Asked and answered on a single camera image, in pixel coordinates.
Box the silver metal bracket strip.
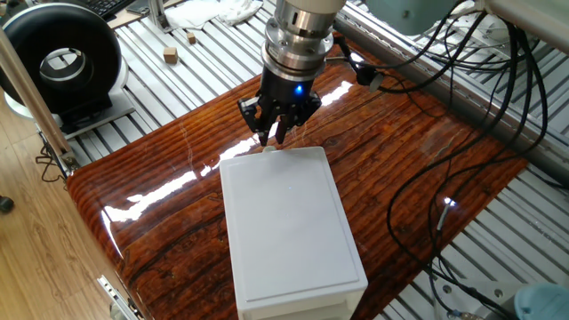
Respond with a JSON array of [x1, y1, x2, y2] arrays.
[[96, 274, 146, 320]]

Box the slanted beige frame bar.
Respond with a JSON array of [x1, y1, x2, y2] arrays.
[[0, 26, 81, 172]]

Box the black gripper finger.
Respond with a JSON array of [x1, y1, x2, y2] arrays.
[[275, 92, 323, 146], [237, 96, 274, 148]]

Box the white crumpled cloth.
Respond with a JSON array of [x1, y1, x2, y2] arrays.
[[164, 0, 265, 31]]

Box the black inline cable connector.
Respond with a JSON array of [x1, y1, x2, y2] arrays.
[[355, 64, 384, 93]]

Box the aluminium table edge rail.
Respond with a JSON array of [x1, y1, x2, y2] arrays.
[[333, 17, 569, 186]]

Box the glossy wood grain mat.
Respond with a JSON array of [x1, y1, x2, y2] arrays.
[[66, 30, 529, 320]]

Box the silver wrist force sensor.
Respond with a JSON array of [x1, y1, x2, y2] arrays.
[[260, 6, 335, 84]]

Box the grey robot mounting plate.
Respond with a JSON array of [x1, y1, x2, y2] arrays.
[[433, 273, 519, 320]]

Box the black computer keyboard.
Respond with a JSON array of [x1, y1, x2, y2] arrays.
[[78, 0, 137, 22]]

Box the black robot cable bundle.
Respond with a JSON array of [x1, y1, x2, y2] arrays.
[[333, 17, 550, 319]]

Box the grey cable ferrule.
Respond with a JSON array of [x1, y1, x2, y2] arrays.
[[435, 197, 457, 232]]

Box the thin black floor cable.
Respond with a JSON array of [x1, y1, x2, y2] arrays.
[[34, 132, 70, 184]]

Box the silver corner bracket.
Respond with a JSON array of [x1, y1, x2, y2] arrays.
[[60, 149, 82, 173]]

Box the short aluminium profile post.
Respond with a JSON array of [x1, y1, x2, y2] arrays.
[[148, 0, 174, 35]]

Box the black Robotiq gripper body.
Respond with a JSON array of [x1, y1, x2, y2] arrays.
[[258, 67, 316, 117]]

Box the white plastic drawer cabinet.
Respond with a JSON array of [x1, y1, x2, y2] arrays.
[[218, 145, 370, 320]]

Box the white cylindrical machine base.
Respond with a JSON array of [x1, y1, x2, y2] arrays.
[[446, 8, 521, 45]]

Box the grey flat base plate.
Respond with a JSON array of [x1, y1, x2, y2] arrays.
[[61, 88, 137, 141]]

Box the metal cable plug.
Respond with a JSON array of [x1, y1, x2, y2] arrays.
[[446, 308, 485, 320]]

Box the black ring shaped device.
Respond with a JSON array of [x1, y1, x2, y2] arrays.
[[0, 2, 130, 134]]

